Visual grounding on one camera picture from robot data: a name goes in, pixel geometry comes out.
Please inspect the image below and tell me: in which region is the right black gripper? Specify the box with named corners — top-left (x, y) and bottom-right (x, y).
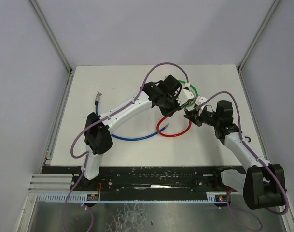
top-left (184, 107), bottom-right (220, 128)

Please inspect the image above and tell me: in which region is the red cable lock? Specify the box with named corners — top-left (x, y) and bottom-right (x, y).
top-left (156, 108), bottom-right (192, 138)

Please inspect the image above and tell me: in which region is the green cable lock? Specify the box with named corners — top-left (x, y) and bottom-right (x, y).
top-left (178, 80), bottom-right (198, 97)

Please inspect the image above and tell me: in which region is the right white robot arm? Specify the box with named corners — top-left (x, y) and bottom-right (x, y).
top-left (185, 100), bottom-right (288, 210)

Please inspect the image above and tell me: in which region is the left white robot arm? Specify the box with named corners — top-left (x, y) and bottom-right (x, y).
top-left (81, 75), bottom-right (185, 191)

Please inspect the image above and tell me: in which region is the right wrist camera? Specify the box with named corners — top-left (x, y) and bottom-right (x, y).
top-left (194, 96), bottom-right (207, 110)

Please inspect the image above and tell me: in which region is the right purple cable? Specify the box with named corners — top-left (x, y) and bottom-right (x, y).
top-left (196, 90), bottom-right (290, 229)

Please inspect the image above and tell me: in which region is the blue cable lock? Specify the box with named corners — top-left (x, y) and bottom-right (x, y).
top-left (95, 92), bottom-right (158, 142)

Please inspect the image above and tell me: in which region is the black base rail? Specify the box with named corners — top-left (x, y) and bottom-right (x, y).
top-left (72, 166), bottom-right (228, 203)

